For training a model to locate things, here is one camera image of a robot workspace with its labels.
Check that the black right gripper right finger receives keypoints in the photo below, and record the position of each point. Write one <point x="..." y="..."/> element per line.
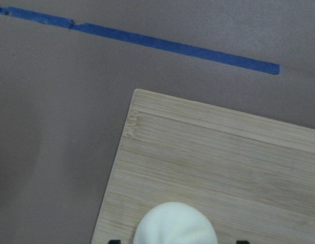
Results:
<point x="242" y="242"/>

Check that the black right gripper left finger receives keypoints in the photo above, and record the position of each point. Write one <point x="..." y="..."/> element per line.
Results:
<point x="114" y="242"/>

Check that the white steamed bun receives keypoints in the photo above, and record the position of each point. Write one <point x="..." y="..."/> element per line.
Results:
<point x="174" y="222"/>

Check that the bamboo cutting board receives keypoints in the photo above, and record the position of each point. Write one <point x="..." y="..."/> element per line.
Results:
<point x="252" y="177"/>

